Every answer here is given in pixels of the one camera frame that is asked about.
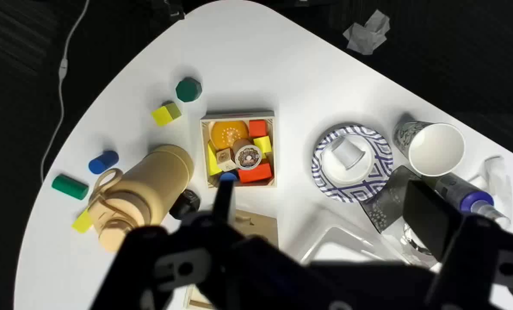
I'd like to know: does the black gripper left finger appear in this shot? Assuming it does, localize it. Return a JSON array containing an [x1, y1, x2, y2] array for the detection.
[[90, 172, 327, 310]]

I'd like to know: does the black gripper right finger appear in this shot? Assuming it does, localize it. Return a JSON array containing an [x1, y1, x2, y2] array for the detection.
[[403, 179, 513, 310]]

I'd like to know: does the yellow rectangular block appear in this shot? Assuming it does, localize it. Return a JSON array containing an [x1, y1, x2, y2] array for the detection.
[[152, 100, 185, 129]]

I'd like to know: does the yellow flat block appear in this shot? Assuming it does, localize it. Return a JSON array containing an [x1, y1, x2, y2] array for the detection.
[[71, 208, 95, 236]]

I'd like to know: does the green cylinder block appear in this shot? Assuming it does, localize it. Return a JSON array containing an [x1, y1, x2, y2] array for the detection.
[[50, 172, 92, 201]]

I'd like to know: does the blue cylinder block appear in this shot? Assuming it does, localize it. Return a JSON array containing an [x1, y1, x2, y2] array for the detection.
[[86, 148, 121, 176]]

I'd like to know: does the small blue block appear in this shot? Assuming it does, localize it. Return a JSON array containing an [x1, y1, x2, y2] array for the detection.
[[219, 169, 240, 186]]

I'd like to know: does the yellow triangular block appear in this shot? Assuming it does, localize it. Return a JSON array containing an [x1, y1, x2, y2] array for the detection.
[[207, 143, 222, 177]]

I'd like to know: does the red rectangular block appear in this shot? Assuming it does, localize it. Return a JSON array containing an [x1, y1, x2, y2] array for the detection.
[[238, 160, 274, 186]]

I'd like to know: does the orange round block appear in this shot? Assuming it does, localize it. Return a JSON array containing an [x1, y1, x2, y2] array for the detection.
[[210, 120, 252, 148]]

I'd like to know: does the small yellow block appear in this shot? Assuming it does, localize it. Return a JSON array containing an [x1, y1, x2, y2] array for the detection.
[[252, 134, 274, 157]]

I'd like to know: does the open wooden tray box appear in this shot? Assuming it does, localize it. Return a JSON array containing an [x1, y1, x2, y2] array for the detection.
[[200, 110, 279, 189]]

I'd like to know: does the small red cube block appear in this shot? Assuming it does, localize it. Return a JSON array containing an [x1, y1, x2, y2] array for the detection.
[[248, 119, 271, 139]]

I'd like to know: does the green hexagonal block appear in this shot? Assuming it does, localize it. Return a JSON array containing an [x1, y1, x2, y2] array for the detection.
[[174, 76, 204, 105]]

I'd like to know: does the grey bottle with blue cap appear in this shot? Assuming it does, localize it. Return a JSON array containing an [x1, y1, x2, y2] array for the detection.
[[434, 170, 508, 225]]

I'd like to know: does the grey patterned paper sheet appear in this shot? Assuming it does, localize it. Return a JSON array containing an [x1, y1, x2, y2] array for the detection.
[[358, 165, 426, 234]]

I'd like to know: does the white patterned paper cup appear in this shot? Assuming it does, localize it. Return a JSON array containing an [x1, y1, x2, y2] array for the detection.
[[393, 114, 467, 179]]

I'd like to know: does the blue patterned paper plate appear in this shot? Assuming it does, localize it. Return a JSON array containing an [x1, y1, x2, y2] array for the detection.
[[310, 122, 396, 205]]

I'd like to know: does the light wooden bottle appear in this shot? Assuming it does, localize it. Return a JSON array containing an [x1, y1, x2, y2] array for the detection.
[[86, 143, 197, 253]]

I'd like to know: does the clear plastic container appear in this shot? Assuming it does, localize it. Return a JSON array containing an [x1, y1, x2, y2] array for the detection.
[[284, 208, 443, 272]]

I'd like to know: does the printed wooden cube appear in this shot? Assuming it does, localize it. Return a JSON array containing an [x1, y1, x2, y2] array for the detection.
[[216, 146, 238, 169]]

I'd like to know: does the crumpled white plastic piece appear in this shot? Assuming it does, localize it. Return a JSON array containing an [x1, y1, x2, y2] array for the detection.
[[341, 7, 393, 57]]

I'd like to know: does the white brown ring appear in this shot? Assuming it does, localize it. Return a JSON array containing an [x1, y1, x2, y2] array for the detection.
[[235, 143, 264, 169]]

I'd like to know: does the thin white cable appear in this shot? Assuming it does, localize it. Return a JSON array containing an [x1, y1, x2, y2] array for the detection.
[[38, 0, 92, 186]]

